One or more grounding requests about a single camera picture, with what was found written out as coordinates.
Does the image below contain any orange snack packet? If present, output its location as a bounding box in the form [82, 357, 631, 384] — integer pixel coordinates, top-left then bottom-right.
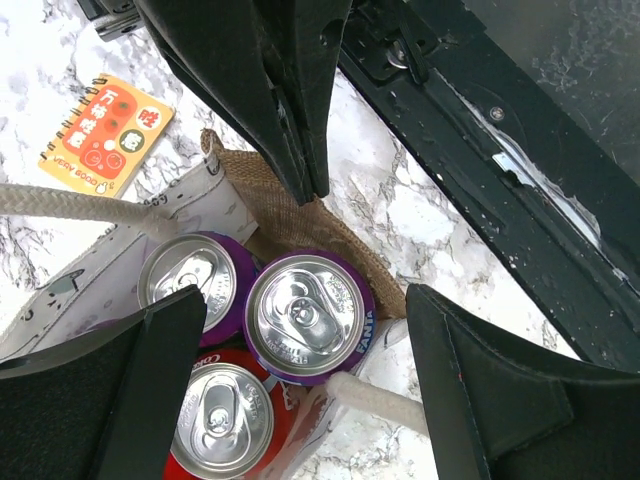
[38, 74, 175, 198]

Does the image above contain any purple fanta can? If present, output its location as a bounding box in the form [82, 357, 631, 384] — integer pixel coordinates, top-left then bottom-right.
[137, 231, 262, 347]
[243, 249, 377, 386]

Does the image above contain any purple fanta can front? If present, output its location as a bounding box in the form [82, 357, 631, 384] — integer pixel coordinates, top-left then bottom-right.
[243, 249, 377, 386]

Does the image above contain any red cola can front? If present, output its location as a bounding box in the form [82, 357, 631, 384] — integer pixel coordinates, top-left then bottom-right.
[163, 347, 307, 479]

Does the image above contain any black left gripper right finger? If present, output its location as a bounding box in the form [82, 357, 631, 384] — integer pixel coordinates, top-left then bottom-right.
[406, 284, 639, 479]

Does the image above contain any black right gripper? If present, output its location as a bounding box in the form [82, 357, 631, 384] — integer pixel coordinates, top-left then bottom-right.
[77, 0, 308, 205]

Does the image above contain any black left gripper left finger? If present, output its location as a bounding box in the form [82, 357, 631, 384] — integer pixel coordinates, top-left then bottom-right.
[1, 286, 206, 479]

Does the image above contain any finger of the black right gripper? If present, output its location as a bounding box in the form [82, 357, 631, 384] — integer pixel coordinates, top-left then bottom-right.
[248, 0, 352, 198]

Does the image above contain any black base frame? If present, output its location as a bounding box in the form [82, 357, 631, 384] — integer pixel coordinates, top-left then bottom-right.
[339, 1, 639, 371]

